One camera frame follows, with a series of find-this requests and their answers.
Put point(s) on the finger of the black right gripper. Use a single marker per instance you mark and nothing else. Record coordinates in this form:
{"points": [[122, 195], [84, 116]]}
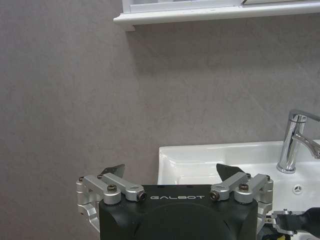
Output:
{"points": [[295, 221]]}

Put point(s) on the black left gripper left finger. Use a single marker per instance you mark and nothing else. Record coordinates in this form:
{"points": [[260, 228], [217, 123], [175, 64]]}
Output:
{"points": [[113, 184]]}

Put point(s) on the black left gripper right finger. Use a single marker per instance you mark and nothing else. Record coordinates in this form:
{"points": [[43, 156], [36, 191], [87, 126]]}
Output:
{"points": [[231, 183]]}

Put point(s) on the white ceramic washbasin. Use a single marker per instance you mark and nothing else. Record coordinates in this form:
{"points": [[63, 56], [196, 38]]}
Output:
{"points": [[195, 160]]}

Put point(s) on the chrome faucet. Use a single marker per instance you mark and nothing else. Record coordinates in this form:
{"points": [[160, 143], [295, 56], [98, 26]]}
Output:
{"points": [[290, 145]]}

